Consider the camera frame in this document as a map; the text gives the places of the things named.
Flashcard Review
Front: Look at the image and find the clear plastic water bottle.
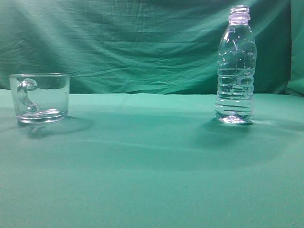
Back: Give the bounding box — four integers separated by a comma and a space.
215, 5, 257, 124

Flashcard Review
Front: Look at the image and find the green table cloth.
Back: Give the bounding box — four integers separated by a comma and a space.
0, 90, 304, 228

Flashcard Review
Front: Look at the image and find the clear glass mug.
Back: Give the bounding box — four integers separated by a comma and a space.
9, 73, 70, 124

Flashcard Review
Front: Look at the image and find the green backdrop cloth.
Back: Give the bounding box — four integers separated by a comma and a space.
0, 0, 304, 96

